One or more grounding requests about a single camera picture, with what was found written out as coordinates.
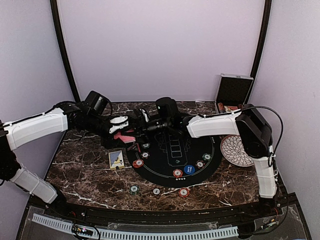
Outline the aluminium poker case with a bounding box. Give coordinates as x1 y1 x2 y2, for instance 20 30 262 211
215 73 254 114

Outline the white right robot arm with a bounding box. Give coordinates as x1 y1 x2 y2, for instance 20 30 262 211
137 104 278 217

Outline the red yellow poker chip stack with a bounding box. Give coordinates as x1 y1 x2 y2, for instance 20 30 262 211
178 187 190 198

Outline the blue small blind button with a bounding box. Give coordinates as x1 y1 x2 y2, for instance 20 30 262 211
183 164 196 175

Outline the round black poker mat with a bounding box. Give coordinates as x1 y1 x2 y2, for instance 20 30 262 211
126 132 222 188

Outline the black red poker chip stack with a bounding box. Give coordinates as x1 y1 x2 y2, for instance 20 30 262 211
152 188 161 196

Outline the black corner frame post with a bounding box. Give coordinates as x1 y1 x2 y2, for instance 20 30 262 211
250 0 273 79

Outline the boxed card deck in case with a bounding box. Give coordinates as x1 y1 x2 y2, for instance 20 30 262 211
224 105 238 112

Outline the red triangle all-in marker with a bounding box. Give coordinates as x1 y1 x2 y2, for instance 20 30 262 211
127 143 141 153

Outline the purple and orange chip roll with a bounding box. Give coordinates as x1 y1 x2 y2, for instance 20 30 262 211
217 102 226 113

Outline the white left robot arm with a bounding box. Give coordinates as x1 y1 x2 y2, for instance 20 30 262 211
0 101 127 218

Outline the patterned ceramic plate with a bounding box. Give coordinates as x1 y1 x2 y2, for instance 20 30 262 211
220 135 254 168

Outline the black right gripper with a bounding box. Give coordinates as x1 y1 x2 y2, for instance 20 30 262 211
124 116 171 145

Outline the blue backed card deck box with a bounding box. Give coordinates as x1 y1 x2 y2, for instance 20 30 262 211
108 150 125 170

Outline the red backed card deck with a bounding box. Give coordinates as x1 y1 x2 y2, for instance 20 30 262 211
113 129 136 144

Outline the black left frame post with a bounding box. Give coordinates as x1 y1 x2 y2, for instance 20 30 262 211
49 0 81 102

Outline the green poker chip stack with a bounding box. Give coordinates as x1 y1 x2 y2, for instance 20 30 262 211
129 185 140 195

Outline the white slotted cable duct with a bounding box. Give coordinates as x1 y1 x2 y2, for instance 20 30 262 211
31 213 239 240

